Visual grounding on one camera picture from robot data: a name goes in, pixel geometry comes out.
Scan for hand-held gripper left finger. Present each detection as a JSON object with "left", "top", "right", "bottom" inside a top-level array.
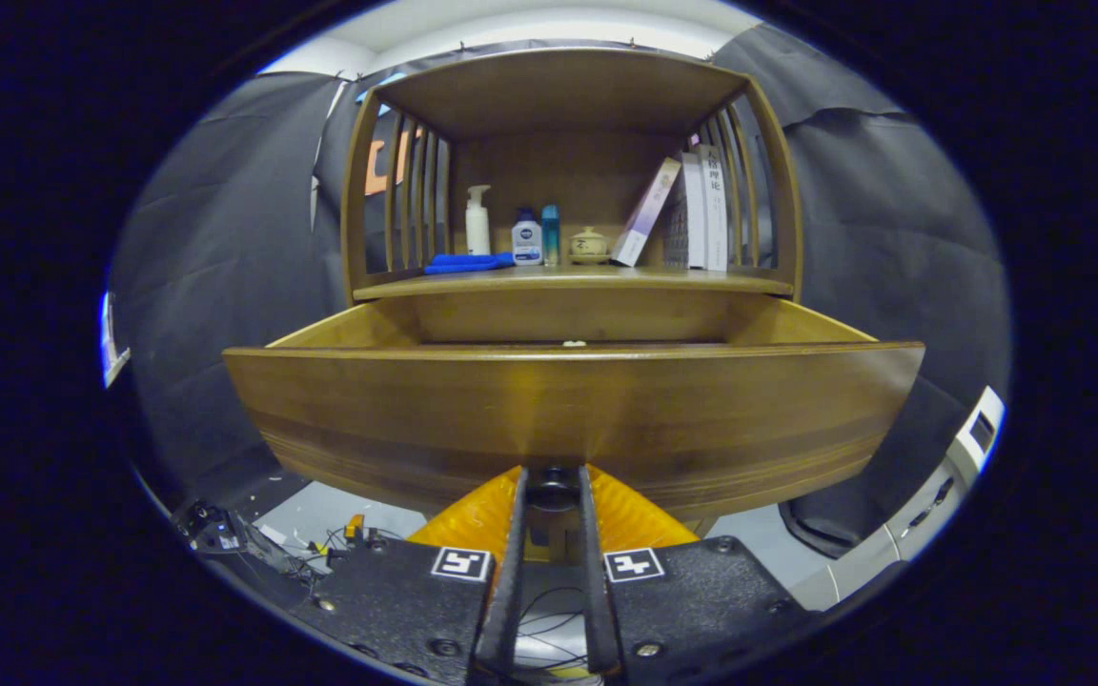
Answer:
[{"left": 306, "top": 464, "right": 529, "bottom": 686}]

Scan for wooden countertop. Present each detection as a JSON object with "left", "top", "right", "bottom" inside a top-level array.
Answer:
[{"left": 354, "top": 264, "right": 795, "bottom": 299}]

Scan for blue folded cloth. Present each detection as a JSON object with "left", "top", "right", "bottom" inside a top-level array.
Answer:
[{"left": 423, "top": 252, "right": 516, "bottom": 276}]

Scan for black cables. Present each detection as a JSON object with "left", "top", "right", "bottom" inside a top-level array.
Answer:
[{"left": 268, "top": 514, "right": 397, "bottom": 577}]

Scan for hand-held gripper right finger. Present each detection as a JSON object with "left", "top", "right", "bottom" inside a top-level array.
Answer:
[{"left": 578, "top": 464, "right": 817, "bottom": 682}]

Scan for white panel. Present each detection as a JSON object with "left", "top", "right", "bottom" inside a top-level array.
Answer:
[{"left": 99, "top": 291, "right": 132, "bottom": 389}]

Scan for white book with patterned cover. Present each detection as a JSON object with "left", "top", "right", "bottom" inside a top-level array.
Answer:
[{"left": 663, "top": 152, "right": 707, "bottom": 270}]

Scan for white book with black title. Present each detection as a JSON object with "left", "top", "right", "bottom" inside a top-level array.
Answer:
[{"left": 697, "top": 145, "right": 729, "bottom": 272}]

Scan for black electronic device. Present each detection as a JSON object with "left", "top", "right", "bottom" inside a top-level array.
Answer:
[{"left": 173, "top": 500, "right": 312, "bottom": 582}]

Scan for white pump bottle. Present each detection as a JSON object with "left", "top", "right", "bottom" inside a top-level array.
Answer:
[{"left": 465, "top": 185, "right": 492, "bottom": 256}]

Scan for white bottle with dark cap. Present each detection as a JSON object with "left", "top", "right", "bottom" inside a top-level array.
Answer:
[{"left": 511, "top": 208, "right": 543, "bottom": 266}]

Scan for purple and white book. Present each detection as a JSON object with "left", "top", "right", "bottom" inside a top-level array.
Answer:
[{"left": 610, "top": 157, "right": 682, "bottom": 268}]

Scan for brown wooden drawer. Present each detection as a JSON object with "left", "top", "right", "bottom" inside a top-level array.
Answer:
[{"left": 222, "top": 295, "right": 926, "bottom": 523}]

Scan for white appliance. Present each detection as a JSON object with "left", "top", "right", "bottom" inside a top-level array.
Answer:
[{"left": 792, "top": 386, "right": 1006, "bottom": 611}]

